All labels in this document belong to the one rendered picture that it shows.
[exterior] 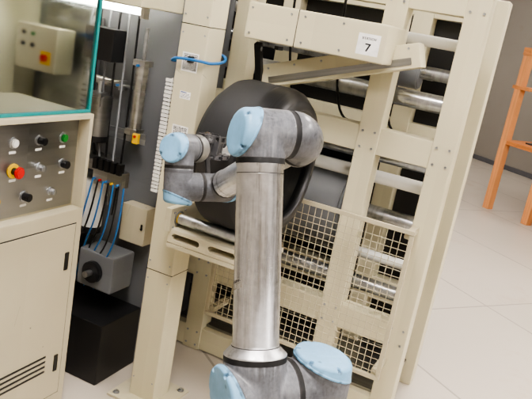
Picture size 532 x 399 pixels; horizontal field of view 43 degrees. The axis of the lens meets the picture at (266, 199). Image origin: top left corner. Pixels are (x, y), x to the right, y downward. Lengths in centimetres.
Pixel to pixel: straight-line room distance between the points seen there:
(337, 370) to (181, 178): 77
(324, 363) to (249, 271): 29
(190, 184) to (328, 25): 99
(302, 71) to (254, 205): 145
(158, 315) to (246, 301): 145
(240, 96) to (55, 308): 110
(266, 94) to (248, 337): 117
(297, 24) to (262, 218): 139
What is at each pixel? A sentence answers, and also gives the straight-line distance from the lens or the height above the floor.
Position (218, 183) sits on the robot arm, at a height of 123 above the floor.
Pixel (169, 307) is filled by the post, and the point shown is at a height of 47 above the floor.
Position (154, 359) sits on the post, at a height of 22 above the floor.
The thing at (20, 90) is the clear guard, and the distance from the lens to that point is 236.
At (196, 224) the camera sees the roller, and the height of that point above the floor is 91.
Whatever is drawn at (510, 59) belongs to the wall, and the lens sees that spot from 1255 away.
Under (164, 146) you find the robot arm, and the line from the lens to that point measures 204.
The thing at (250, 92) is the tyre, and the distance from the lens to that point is 250.
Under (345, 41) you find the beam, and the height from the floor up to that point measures 170.
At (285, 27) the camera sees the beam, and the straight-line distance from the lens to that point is 279.
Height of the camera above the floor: 172
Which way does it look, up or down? 15 degrees down
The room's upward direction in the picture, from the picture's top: 11 degrees clockwise
